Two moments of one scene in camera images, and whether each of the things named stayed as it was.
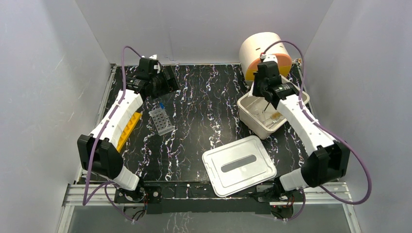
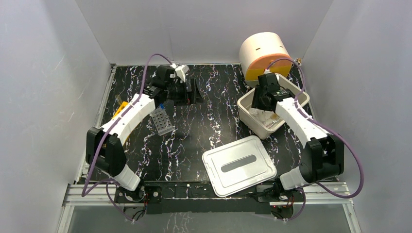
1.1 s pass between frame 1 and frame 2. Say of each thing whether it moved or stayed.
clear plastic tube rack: stayed
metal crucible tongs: stayed
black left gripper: moved
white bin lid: stayed
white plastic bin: stayed
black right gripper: moved
